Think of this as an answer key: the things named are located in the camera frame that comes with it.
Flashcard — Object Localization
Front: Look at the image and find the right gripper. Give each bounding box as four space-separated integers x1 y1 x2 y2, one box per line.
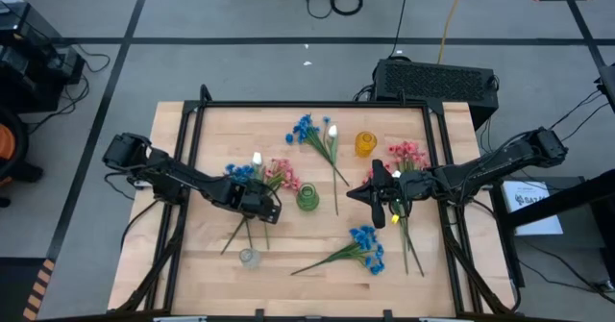
346 159 412 231

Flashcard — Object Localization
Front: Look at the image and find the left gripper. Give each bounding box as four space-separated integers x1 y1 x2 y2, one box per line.
225 177 283 226

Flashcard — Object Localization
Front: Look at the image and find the green leaf tip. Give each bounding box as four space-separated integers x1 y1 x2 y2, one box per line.
391 169 410 276

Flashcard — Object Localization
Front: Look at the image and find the blue artificial flower bunch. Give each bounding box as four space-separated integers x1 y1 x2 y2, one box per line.
284 113 351 187
224 162 256 250
290 224 386 277

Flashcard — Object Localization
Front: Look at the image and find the white vase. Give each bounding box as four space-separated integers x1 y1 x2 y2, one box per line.
324 123 341 216

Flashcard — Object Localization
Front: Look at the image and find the green glass vase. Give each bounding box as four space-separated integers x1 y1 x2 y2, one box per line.
295 182 321 212

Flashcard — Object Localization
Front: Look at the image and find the amber glass vase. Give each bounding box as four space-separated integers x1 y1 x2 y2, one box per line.
354 130 379 159

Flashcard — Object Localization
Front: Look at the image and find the clear glass vase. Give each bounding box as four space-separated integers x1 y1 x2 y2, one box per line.
238 247 262 271

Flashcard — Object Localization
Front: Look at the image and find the black computer case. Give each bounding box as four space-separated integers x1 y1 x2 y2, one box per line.
372 57 500 131

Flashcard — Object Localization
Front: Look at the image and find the white printed paper sheet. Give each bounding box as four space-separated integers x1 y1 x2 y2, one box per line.
502 180 564 237

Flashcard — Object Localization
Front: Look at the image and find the black side stand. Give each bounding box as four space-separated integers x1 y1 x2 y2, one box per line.
489 167 615 289

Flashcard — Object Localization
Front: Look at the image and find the hazard-striped floor tape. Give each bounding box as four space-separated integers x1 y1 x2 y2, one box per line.
21 258 57 322

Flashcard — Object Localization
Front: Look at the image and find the orange shop vacuum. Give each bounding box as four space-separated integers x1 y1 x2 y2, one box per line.
0 104 45 211

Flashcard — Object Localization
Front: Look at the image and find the black equipment cart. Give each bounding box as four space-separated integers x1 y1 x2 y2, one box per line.
0 2 87 114

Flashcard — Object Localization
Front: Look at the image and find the long black floor cable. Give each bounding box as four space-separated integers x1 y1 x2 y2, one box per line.
387 0 413 59

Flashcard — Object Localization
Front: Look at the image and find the yellow floor cable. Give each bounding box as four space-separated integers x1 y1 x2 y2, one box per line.
435 0 470 66

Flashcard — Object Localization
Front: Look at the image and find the coiled black cable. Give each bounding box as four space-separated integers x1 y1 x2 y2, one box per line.
330 0 364 16

